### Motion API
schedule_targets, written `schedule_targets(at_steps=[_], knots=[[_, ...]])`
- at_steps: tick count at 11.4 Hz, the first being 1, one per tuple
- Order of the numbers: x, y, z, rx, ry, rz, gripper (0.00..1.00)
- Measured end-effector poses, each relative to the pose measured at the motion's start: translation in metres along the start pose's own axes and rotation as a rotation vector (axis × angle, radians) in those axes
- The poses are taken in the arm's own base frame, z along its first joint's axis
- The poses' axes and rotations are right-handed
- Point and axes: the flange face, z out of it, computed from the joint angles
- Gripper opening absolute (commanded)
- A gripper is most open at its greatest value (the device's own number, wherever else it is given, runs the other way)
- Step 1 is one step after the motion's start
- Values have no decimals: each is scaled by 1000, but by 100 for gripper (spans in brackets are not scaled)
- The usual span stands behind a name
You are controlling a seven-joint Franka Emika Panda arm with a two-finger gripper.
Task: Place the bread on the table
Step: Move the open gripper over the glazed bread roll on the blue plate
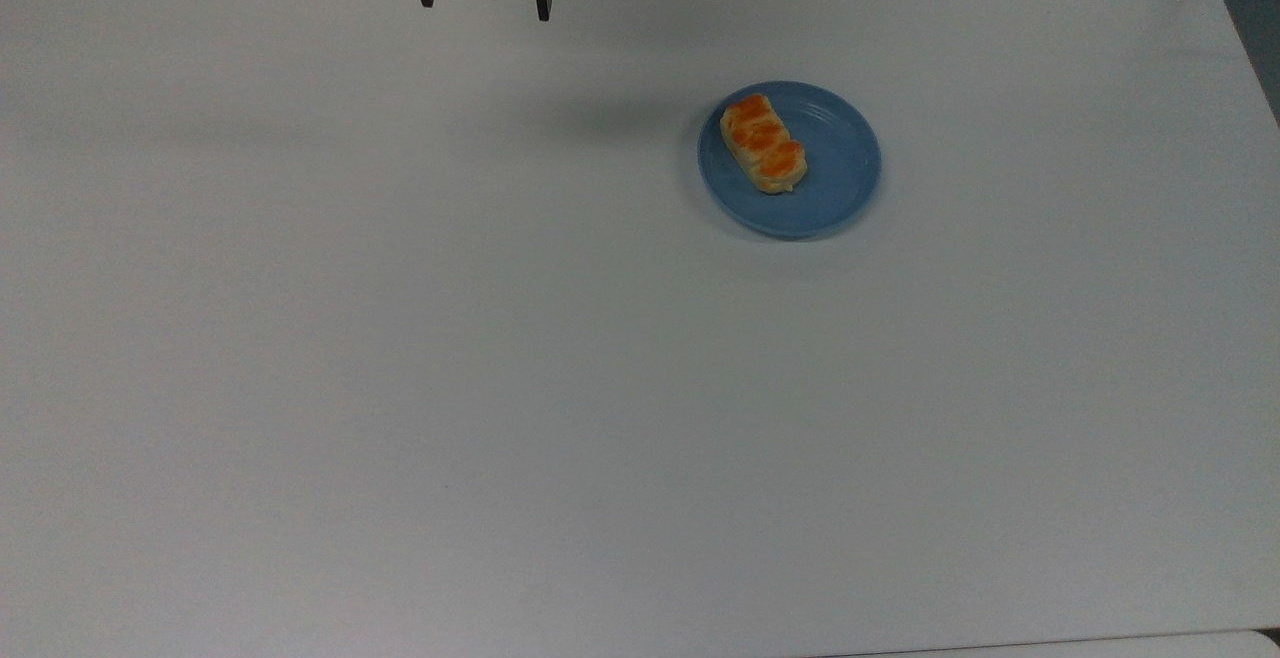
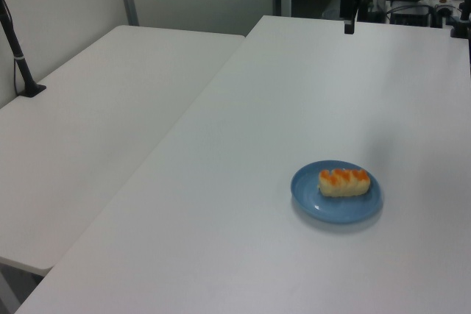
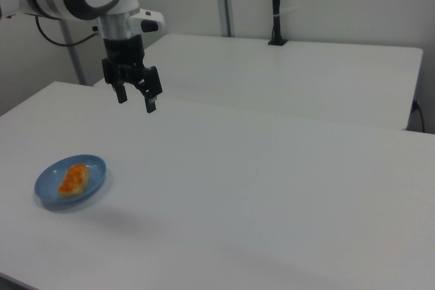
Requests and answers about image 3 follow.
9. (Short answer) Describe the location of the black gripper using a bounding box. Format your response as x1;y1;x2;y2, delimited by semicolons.
101;33;163;114

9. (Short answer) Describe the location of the orange glazed bread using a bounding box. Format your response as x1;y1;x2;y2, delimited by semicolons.
56;163;90;200

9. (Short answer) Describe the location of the blue round plate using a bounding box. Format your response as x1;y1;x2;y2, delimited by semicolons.
33;154;107;211

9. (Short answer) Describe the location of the white rear table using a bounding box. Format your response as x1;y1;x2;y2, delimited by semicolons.
92;33;424;131

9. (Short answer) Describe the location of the grey slanted frame post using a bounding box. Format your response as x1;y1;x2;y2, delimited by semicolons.
58;19;87;86

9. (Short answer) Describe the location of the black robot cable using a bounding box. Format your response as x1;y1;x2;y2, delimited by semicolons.
35;17;100;47

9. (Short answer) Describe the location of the black camera stand pole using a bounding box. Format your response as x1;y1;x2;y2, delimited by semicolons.
267;0;289;47

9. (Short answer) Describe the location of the black power cable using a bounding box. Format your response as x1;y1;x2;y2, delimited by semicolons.
411;98;425;133

